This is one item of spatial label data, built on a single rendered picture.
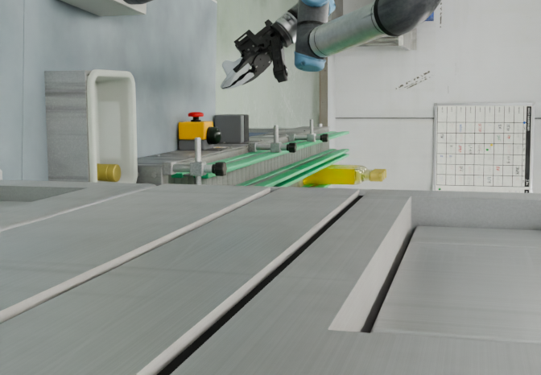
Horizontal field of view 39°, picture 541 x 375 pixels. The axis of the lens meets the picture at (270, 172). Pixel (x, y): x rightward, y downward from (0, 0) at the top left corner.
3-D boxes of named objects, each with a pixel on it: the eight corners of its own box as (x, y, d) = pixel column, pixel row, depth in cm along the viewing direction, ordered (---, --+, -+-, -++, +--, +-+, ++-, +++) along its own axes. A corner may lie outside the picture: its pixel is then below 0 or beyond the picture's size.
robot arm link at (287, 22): (307, 39, 197) (301, 22, 190) (293, 51, 197) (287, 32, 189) (289, 23, 201) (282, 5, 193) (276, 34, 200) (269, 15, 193)
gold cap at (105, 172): (99, 161, 147) (120, 161, 146) (101, 178, 148) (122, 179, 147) (91, 166, 143) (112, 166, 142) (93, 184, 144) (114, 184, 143)
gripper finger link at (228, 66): (211, 76, 195) (239, 55, 195) (224, 91, 192) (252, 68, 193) (208, 70, 192) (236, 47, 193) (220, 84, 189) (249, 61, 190)
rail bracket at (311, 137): (287, 142, 249) (326, 142, 245) (287, 119, 248) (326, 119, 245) (289, 141, 253) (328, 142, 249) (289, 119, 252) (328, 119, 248)
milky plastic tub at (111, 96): (50, 198, 133) (95, 199, 131) (46, 69, 131) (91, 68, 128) (97, 186, 150) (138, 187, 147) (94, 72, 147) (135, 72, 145)
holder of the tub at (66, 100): (50, 227, 134) (89, 229, 132) (44, 71, 131) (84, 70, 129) (97, 212, 150) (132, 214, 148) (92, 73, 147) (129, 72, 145)
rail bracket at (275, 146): (245, 152, 205) (294, 153, 201) (245, 125, 204) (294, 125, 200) (249, 151, 208) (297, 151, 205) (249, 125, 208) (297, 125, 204)
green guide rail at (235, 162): (171, 178, 152) (208, 179, 150) (171, 172, 151) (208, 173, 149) (330, 133, 320) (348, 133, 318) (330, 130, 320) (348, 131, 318)
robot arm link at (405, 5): (457, 30, 147) (320, 76, 190) (460, -23, 149) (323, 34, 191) (410, 17, 142) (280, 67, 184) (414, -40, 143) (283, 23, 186)
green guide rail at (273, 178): (171, 214, 152) (208, 216, 150) (171, 209, 152) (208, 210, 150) (330, 150, 320) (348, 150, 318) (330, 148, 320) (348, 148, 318)
